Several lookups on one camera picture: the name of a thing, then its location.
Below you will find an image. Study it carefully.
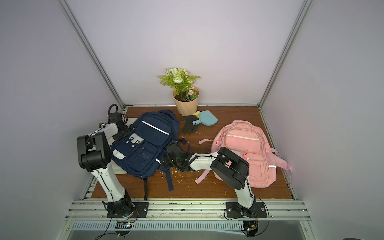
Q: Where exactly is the pink backpack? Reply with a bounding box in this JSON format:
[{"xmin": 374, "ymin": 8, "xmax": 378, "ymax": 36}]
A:
[{"xmin": 211, "ymin": 121, "xmax": 292, "ymax": 188}]

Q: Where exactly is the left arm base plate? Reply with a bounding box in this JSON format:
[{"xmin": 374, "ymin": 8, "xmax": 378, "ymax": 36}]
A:
[{"xmin": 103, "ymin": 202, "xmax": 149, "ymax": 219}]

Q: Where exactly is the teal plastic paddle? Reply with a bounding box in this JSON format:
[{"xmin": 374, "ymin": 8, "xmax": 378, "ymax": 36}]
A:
[{"xmin": 192, "ymin": 111, "xmax": 218, "ymax": 126}]

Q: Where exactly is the cream white backpack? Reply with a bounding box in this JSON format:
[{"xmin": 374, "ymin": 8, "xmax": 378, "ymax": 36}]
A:
[{"xmin": 99, "ymin": 118, "xmax": 138, "ymax": 175}]

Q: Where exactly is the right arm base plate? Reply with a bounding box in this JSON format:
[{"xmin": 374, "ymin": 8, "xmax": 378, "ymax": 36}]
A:
[{"xmin": 226, "ymin": 201, "xmax": 268, "ymax": 219}]

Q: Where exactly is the black rubber glove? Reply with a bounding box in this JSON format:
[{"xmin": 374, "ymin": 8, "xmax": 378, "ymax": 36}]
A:
[{"xmin": 181, "ymin": 115, "xmax": 199, "ymax": 135}]

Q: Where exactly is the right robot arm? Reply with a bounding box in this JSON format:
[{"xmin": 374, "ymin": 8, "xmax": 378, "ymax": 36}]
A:
[{"xmin": 161, "ymin": 143, "xmax": 257, "ymax": 218}]

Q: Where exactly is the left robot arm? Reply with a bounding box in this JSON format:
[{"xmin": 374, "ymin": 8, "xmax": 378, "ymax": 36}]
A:
[{"xmin": 77, "ymin": 104, "xmax": 135, "ymax": 218}]

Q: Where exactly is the navy blue backpack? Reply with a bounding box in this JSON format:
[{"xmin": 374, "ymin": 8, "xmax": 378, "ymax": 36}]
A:
[{"xmin": 115, "ymin": 110, "xmax": 180, "ymax": 191}]

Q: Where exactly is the aluminium front rail frame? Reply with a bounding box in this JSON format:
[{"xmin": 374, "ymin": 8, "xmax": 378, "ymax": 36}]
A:
[{"xmin": 56, "ymin": 199, "xmax": 318, "ymax": 240}]

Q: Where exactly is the artificial green flowering plant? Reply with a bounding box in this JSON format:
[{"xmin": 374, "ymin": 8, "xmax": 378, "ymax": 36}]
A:
[{"xmin": 157, "ymin": 68, "xmax": 200, "ymax": 102}]

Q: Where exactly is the beige plant pot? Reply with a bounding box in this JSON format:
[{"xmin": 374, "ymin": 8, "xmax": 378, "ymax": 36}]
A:
[{"xmin": 173, "ymin": 86, "xmax": 200, "ymax": 117}]

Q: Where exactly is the yellow sponge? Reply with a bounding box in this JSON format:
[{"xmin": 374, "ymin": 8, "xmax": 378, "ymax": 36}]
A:
[{"xmin": 193, "ymin": 111, "xmax": 201, "ymax": 118}]

